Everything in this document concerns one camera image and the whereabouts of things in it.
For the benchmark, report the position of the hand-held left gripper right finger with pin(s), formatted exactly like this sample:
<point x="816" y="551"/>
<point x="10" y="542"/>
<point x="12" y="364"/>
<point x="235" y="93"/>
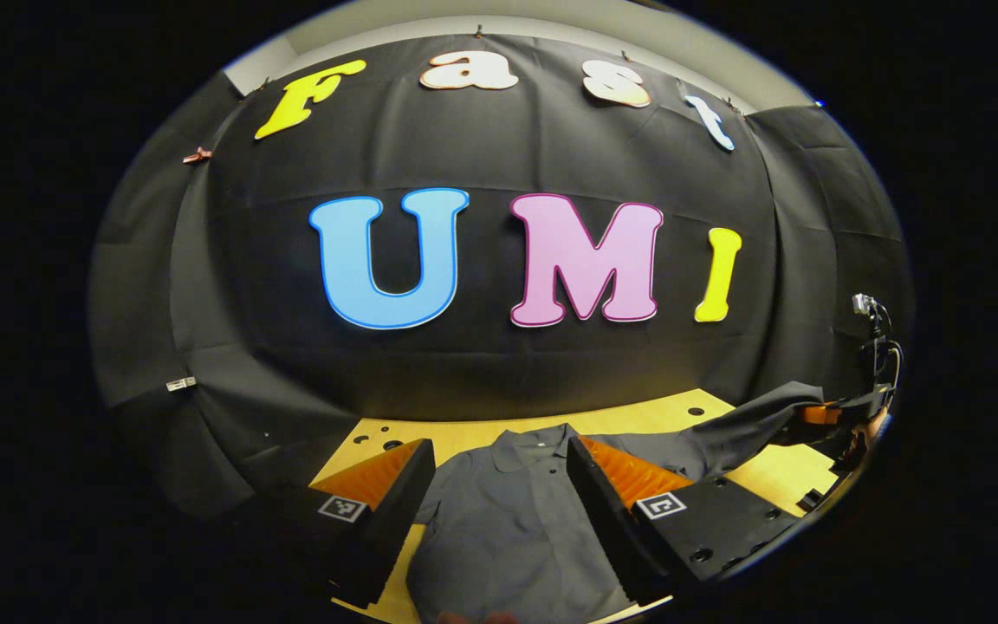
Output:
<point x="607" y="511"/>

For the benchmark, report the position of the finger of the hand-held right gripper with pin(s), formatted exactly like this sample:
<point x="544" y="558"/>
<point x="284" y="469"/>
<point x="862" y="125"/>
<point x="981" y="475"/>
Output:
<point x="821" y="413"/>

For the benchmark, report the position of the black backdrop cloth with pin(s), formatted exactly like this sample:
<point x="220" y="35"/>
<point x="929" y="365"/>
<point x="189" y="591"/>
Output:
<point x="508" y="364"/>

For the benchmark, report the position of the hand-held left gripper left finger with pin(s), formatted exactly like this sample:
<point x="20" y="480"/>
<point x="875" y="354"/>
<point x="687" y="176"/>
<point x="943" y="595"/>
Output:
<point x="399" y="520"/>

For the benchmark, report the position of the grey collared shirt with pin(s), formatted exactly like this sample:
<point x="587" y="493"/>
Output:
<point x="508" y="537"/>

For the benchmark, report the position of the silver backdrop clip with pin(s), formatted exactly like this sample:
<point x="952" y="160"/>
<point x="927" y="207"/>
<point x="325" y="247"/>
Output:
<point x="180" y="383"/>

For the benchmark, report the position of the copper backdrop clip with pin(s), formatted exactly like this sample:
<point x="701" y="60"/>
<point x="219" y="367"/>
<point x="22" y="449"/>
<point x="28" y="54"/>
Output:
<point x="197" y="156"/>

